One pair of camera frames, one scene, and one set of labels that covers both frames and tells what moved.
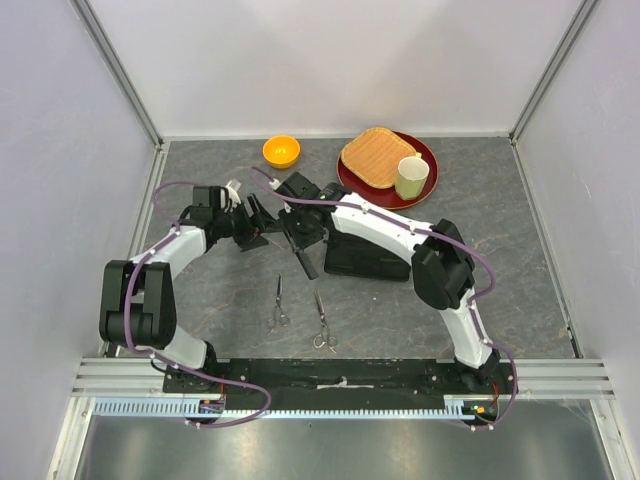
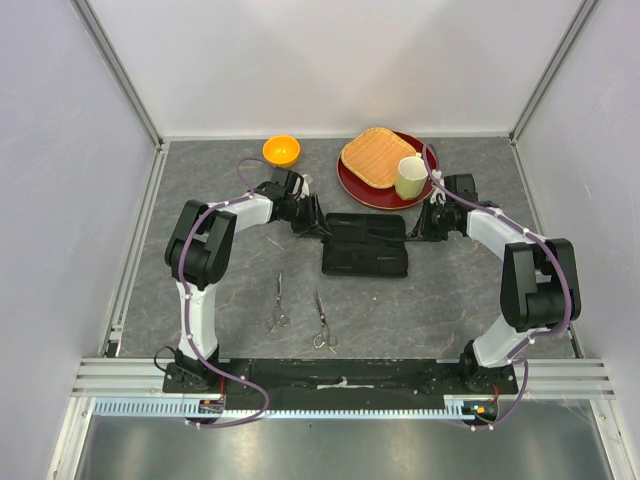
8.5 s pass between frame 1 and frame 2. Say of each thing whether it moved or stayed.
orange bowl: stayed
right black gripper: moved
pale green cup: stayed
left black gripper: moved
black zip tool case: stayed
